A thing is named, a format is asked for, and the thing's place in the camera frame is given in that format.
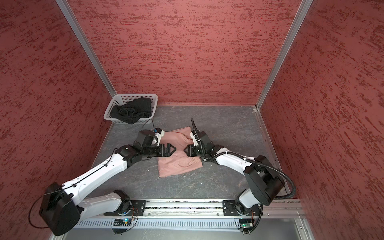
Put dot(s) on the right aluminium corner post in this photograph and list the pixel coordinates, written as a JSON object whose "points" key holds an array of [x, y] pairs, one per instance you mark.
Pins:
{"points": [[290, 37]]}

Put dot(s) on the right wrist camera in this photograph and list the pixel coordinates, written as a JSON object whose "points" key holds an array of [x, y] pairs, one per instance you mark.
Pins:
{"points": [[194, 138]]}

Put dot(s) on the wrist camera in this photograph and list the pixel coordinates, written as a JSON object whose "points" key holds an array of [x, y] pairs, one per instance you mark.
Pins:
{"points": [[194, 138], [159, 133]]}

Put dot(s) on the circuit board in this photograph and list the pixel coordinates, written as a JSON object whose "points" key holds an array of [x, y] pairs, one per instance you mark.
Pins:
{"points": [[246, 224], [124, 223]]}

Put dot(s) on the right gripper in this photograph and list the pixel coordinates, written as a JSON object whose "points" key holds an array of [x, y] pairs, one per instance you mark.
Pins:
{"points": [[191, 148]]}

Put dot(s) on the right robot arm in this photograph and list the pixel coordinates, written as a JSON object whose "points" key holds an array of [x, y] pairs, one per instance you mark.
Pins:
{"points": [[263, 181]]}

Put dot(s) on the left aluminium corner post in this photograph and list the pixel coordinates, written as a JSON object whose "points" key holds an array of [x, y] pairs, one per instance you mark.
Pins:
{"points": [[79, 33]]}

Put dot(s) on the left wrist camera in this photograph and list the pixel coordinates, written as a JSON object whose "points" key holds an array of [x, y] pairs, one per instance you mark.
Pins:
{"points": [[159, 133]]}

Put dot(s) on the left circuit board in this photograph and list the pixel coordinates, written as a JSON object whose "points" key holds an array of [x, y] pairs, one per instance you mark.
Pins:
{"points": [[124, 223]]}

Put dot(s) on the slotted white cable duct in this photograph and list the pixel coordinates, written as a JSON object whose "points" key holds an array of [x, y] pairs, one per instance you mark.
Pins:
{"points": [[168, 224]]}

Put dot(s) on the white plastic basket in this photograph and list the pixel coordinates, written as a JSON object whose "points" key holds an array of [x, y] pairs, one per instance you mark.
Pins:
{"points": [[121, 99]]}

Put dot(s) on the right circuit board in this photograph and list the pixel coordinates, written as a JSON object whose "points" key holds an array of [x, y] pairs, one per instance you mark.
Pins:
{"points": [[246, 224]]}

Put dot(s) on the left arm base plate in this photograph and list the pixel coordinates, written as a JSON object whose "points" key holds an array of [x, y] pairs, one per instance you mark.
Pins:
{"points": [[136, 207]]}

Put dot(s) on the pink shorts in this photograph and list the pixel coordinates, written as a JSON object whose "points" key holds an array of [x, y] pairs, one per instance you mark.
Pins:
{"points": [[178, 163]]}

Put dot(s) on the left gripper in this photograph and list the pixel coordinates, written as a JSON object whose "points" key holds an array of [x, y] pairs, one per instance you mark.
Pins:
{"points": [[167, 152]]}

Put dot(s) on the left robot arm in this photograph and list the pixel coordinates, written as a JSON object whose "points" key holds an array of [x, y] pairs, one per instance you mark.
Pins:
{"points": [[63, 206]]}

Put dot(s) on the aluminium corner post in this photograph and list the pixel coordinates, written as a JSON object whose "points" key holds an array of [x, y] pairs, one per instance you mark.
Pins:
{"points": [[290, 37], [79, 33]]}

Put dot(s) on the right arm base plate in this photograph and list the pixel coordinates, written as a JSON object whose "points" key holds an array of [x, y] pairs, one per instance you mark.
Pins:
{"points": [[235, 208]]}

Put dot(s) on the black shorts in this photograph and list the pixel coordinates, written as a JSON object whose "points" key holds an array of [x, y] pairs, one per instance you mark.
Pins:
{"points": [[132, 111]]}

